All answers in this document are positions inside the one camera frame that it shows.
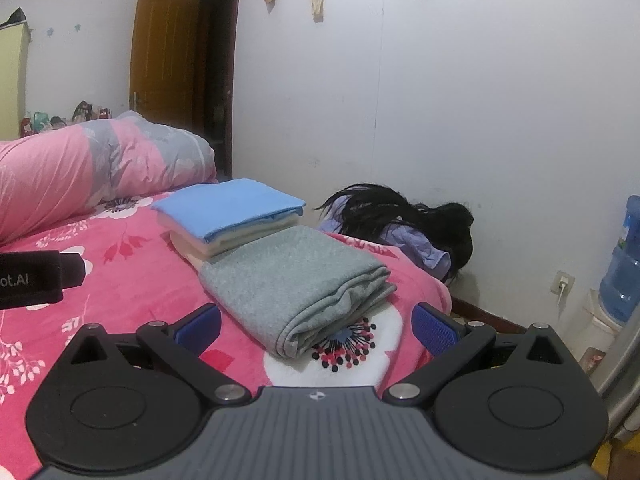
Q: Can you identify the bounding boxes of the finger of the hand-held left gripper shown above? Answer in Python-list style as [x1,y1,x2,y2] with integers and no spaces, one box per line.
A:
[59,253,86,290]

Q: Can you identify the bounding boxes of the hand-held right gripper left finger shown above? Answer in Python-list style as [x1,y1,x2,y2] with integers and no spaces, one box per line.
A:
[70,304,252,405]

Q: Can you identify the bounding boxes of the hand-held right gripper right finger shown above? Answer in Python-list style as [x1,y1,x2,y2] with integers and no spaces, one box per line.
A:
[381,302,577,405]

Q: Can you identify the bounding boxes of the blue t-shirt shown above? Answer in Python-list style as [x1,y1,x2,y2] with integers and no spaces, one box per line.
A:
[150,178,307,242]

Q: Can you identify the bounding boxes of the pink floral blanket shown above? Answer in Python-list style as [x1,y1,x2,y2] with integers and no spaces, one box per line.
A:
[0,185,454,473]

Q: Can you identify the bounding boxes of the lilac garment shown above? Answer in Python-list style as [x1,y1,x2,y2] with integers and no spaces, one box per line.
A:
[319,195,454,282]

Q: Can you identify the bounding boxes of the pink grey duvet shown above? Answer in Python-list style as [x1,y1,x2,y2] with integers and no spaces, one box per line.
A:
[0,110,219,244]

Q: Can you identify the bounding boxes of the folded cream cloth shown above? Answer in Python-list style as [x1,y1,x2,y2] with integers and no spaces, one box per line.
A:
[169,214,302,257]

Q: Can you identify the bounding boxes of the folded grey cloth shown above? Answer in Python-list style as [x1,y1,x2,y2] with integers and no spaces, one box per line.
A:
[198,224,399,360]

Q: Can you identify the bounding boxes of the dark cloth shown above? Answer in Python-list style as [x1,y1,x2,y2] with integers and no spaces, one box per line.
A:
[312,183,475,287]

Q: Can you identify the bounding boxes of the white water dispenser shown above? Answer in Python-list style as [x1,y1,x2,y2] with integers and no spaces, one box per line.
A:
[579,289,632,361]

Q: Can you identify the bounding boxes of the blue water bottle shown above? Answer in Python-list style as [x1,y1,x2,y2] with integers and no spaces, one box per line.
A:
[598,195,640,327]

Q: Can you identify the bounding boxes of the pale green wardrobe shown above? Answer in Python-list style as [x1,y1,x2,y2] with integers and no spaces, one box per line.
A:
[0,22,32,142]

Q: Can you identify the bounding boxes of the wooden door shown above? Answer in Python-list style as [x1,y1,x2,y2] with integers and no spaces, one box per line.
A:
[128,0,244,182]

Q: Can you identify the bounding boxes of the white wall socket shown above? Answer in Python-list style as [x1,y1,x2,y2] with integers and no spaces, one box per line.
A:
[550,269,576,297]

